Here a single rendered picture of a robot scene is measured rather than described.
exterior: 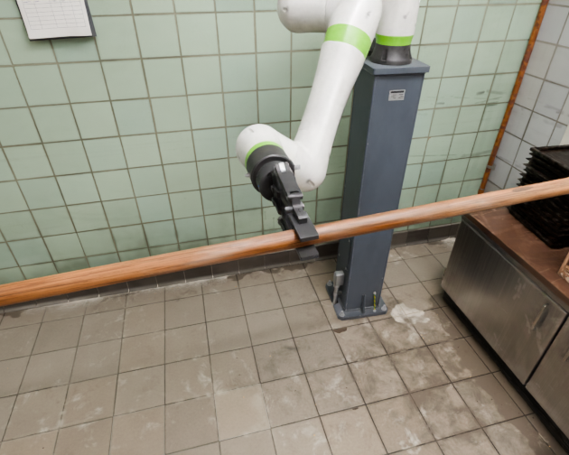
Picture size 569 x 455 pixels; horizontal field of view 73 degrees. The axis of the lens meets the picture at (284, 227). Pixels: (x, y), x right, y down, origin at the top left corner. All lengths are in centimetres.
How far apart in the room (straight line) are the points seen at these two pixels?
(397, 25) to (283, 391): 145
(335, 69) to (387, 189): 77
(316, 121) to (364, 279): 112
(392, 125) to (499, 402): 122
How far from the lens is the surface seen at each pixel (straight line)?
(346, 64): 101
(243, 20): 176
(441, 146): 234
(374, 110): 148
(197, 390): 182
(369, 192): 163
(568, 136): 223
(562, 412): 182
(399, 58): 149
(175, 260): 59
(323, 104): 97
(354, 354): 191
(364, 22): 106
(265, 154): 78
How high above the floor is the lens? 151
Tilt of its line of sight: 35 degrees down
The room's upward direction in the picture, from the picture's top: straight up
